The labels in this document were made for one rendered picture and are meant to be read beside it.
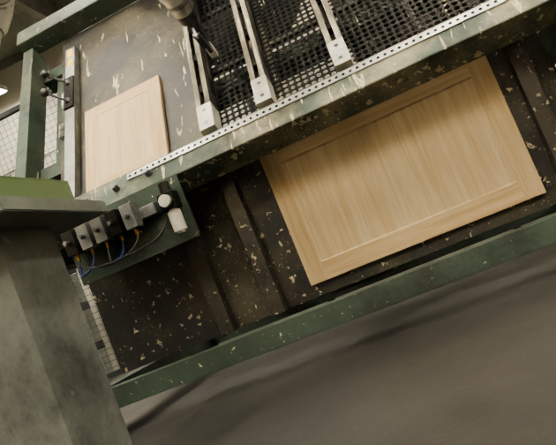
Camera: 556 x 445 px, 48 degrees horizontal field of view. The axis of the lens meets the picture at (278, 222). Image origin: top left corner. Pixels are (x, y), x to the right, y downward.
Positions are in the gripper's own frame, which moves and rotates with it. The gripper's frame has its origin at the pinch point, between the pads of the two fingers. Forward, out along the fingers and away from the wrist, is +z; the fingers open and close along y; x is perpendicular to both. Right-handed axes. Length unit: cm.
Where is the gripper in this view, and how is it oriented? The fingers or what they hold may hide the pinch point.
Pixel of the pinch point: (211, 49)
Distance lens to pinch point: 253.3
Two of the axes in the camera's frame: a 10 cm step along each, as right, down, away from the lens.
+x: -9.0, 3.8, 2.2
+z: 4.0, 4.8, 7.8
